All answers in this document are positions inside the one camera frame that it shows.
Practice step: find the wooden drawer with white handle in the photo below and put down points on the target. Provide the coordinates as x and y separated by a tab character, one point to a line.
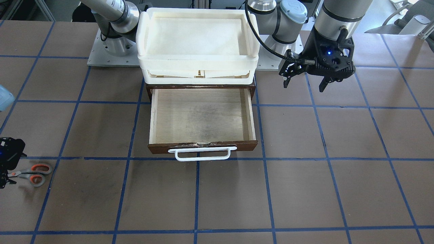
198	124

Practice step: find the dark brown wooden cabinet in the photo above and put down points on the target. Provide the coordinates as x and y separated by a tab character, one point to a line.
151	87

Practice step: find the white plastic tray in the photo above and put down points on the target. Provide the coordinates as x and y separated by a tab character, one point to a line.
197	46

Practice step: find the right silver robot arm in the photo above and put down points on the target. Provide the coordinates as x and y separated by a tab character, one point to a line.
118	23

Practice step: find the orange grey scissors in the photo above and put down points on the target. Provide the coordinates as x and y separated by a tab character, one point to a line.
35	174

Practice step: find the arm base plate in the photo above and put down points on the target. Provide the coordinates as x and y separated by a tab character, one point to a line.
270	62
119	52

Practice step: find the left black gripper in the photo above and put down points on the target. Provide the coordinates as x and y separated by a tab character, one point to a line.
311	51

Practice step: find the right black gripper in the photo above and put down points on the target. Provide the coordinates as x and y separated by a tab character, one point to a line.
4	178

